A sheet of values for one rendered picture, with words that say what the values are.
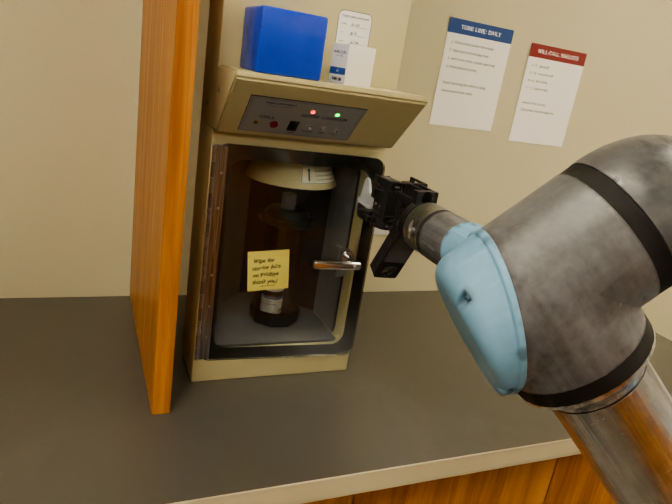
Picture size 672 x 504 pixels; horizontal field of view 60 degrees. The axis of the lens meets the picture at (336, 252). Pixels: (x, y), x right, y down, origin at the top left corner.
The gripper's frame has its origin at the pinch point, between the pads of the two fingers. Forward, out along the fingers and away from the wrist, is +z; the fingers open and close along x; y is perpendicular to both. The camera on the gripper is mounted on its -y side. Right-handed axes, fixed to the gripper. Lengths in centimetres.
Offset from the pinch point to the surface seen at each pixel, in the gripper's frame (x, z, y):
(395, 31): -2.2, 3.6, 29.7
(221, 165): 25.9, 2.4, 4.5
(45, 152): 54, 47, -4
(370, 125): 2.8, -2.9, 14.1
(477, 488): -22, -23, -48
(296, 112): 16.4, -3.8, 14.9
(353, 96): 8.8, -7.4, 18.6
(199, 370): 26.2, 3.7, -34.6
